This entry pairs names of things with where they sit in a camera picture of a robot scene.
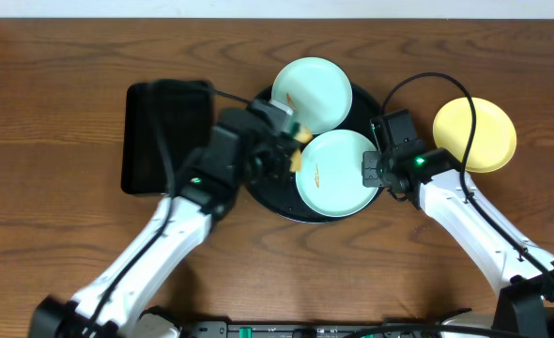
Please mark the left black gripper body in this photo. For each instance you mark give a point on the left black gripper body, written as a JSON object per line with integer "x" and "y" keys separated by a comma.
{"x": 280, "y": 153}

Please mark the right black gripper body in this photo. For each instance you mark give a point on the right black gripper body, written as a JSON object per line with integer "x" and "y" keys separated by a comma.
{"x": 371, "y": 170}

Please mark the light blue plate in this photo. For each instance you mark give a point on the light blue plate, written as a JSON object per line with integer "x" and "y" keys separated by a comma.
{"x": 317, "y": 90}
{"x": 330, "y": 179}

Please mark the green yellow sponge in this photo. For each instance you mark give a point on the green yellow sponge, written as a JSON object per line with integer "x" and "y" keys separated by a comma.
{"x": 302, "y": 135}

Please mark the yellow plate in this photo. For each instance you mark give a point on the yellow plate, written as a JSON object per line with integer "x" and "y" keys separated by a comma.
{"x": 494, "y": 142}

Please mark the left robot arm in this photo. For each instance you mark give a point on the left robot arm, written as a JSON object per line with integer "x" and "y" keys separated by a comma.
{"x": 111, "y": 305}

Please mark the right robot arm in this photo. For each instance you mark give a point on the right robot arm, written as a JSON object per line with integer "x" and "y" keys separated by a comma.
{"x": 520, "y": 272}

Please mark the round black tray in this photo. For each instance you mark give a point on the round black tray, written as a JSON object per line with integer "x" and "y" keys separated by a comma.
{"x": 282, "y": 197}

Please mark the black rectangular tray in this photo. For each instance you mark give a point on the black rectangular tray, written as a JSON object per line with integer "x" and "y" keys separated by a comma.
{"x": 185, "y": 112}

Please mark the light blue plate back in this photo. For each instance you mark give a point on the light blue plate back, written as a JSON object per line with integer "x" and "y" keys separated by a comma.
{"x": 317, "y": 90}

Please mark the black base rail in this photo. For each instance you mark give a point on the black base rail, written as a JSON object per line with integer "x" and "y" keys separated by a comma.
{"x": 222, "y": 329}

